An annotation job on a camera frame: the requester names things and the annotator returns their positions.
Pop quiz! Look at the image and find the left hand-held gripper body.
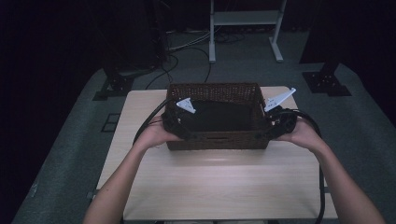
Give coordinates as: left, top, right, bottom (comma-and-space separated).
161, 97, 197, 137

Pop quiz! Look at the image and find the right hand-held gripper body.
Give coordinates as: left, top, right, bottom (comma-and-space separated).
262, 87, 299, 140

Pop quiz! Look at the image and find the brown wicker basket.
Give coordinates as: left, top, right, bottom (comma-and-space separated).
165, 82, 271, 151

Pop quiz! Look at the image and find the black cloth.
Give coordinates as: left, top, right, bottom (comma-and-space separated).
180, 100, 261, 133

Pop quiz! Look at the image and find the person's left hand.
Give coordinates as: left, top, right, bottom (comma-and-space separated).
136, 115, 183, 149

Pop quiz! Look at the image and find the person's right hand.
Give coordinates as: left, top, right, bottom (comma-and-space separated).
275, 118, 329, 156

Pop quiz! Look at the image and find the black stand base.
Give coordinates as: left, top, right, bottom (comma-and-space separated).
92, 66, 135, 102
302, 60, 353, 97

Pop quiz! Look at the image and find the black floor tape square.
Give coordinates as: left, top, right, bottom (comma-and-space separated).
101, 113, 121, 133

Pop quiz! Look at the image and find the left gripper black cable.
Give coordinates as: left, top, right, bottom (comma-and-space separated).
133, 98, 176, 147

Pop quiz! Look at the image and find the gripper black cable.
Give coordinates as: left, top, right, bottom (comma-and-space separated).
133, 98, 176, 147
284, 108, 327, 224

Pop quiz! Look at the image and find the black floor cable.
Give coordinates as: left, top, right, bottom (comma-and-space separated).
144, 46, 213, 91

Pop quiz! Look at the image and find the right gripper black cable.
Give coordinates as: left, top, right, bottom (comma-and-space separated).
284, 108, 327, 224

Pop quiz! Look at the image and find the grey floor cable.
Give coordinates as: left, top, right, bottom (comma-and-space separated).
166, 29, 216, 52

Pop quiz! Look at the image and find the white metal desk frame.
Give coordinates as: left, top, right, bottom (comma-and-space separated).
208, 0, 288, 64

